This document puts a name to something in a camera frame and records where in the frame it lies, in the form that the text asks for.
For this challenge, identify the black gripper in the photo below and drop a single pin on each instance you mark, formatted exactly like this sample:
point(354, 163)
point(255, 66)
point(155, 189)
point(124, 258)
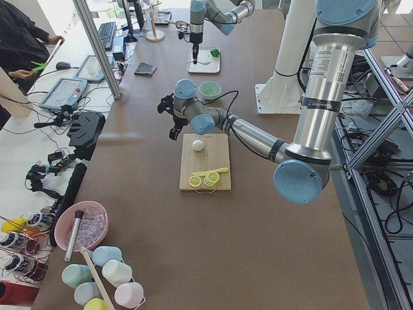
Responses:
point(195, 37)
point(177, 123)

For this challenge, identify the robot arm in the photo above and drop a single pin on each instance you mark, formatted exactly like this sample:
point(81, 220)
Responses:
point(319, 42)
point(208, 10)

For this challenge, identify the light green bowl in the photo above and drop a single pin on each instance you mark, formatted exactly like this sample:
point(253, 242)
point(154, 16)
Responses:
point(210, 90)

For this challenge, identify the pink bowl with ice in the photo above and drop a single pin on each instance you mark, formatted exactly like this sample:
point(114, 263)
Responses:
point(92, 229)

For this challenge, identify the green lime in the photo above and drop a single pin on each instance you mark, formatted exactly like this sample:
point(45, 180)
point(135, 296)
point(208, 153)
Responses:
point(215, 52)

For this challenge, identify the cream rectangular tray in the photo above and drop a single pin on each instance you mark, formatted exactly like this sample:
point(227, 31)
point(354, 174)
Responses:
point(206, 64)

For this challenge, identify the metal scoop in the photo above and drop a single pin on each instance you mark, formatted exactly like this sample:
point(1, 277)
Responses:
point(182, 26)

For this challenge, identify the wooden mug tree stand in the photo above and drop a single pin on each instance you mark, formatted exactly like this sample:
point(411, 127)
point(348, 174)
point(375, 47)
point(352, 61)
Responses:
point(150, 8)

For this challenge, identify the wooden cutting board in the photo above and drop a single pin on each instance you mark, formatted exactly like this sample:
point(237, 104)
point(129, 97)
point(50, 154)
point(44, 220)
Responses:
point(215, 155)

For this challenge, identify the yellow plastic knife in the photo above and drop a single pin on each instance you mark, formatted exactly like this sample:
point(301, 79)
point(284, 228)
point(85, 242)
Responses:
point(204, 173)

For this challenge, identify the lower lemon slice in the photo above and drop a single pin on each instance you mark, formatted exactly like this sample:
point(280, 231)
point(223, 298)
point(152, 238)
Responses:
point(195, 181)

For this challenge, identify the lemon slice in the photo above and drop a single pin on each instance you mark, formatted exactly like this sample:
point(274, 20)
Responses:
point(211, 178)
point(195, 181)

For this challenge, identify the grey folded cloth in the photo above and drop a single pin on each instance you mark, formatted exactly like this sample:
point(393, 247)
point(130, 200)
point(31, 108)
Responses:
point(145, 69)

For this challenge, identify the upper lemon slice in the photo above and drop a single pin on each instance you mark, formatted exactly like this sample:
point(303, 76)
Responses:
point(211, 178)

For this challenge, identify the black monitor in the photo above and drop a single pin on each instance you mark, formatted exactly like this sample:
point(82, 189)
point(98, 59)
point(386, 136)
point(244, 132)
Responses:
point(132, 34)

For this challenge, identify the black headset device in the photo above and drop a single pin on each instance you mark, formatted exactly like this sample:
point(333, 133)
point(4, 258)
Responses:
point(84, 132)

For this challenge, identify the black keyboard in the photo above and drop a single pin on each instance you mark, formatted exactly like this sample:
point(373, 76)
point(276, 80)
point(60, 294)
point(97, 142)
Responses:
point(106, 34)

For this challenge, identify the upper blue teach pendant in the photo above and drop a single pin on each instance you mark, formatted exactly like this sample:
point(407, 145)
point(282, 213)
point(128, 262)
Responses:
point(90, 70)

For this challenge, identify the blue teach pendant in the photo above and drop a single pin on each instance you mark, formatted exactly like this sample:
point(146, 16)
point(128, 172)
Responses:
point(90, 70)
point(67, 91)

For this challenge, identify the lower blue teach pendant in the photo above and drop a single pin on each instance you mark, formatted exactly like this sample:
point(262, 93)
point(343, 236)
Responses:
point(67, 91)

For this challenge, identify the metal muddler rod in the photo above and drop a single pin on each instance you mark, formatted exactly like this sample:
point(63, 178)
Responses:
point(73, 236)

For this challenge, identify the blue plastic cup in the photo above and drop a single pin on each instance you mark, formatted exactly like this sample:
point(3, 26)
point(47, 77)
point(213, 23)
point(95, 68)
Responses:
point(103, 254)

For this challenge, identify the white plastic cup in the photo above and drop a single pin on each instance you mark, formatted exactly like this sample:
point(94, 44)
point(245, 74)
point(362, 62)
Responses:
point(117, 273)

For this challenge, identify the pink plastic cup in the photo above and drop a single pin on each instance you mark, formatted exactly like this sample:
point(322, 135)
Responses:
point(129, 295)

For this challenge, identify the person in black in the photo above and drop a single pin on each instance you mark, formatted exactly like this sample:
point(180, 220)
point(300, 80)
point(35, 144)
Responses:
point(23, 44)

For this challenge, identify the green plastic cup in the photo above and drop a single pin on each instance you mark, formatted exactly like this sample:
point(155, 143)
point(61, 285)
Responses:
point(74, 275)

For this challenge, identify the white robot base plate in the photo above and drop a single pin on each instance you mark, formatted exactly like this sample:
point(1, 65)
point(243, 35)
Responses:
point(278, 98)

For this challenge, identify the aluminium frame post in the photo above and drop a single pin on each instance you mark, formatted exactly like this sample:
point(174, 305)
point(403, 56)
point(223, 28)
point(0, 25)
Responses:
point(100, 53)

